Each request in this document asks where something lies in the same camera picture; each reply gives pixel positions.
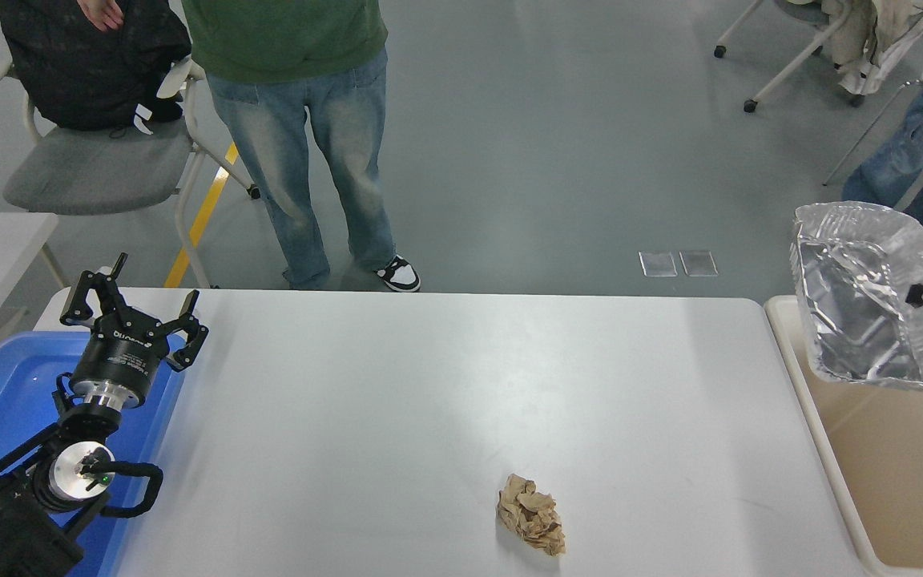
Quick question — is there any pale draped garment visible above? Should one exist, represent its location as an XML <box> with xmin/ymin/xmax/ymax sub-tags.
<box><xmin>822</xmin><ymin>0</ymin><xmax>923</xmax><ymax>95</ymax></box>

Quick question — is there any blue plastic tray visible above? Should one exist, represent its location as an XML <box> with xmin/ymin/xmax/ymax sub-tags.
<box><xmin>0</xmin><ymin>331</ymin><xmax>187</xmax><ymax>577</ymax></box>

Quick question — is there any person's hand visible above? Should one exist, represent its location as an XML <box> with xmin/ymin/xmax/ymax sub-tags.
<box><xmin>81</xmin><ymin>0</ymin><xmax>125</xmax><ymax>31</ymax></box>

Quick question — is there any metal floor plate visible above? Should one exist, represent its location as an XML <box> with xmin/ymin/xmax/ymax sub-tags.
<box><xmin>679</xmin><ymin>250</ymin><xmax>719</xmax><ymax>278</ymax></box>
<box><xmin>639</xmin><ymin>251</ymin><xmax>679</xmax><ymax>278</ymax></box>

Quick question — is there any grey padded chair white frame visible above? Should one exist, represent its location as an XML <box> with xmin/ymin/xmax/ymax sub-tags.
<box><xmin>0</xmin><ymin>54</ymin><xmax>262</xmax><ymax>289</ymax></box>

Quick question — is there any silver foil tray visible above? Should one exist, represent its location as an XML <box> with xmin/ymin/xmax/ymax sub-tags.
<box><xmin>790</xmin><ymin>201</ymin><xmax>923</xmax><ymax>393</ymax></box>

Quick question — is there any black quilted jacket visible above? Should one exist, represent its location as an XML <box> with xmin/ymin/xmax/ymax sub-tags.
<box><xmin>0</xmin><ymin>0</ymin><xmax>191</xmax><ymax>131</ymax></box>

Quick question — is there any tan paper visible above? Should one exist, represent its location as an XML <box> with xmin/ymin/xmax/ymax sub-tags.
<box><xmin>496</xmin><ymin>473</ymin><xmax>566</xmax><ymax>557</ymax></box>

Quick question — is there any white-legged wheeled chair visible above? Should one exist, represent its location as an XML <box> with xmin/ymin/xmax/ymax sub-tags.
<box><xmin>714</xmin><ymin>0</ymin><xmax>923</xmax><ymax>113</ymax></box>

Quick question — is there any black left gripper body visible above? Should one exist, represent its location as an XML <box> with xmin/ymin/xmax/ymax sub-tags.
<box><xmin>69</xmin><ymin>313</ymin><xmax>171</xmax><ymax>400</ymax></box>

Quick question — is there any large pale plastic bin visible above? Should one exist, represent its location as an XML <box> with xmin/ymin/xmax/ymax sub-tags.
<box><xmin>764</xmin><ymin>295</ymin><xmax>923</xmax><ymax>577</ymax></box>

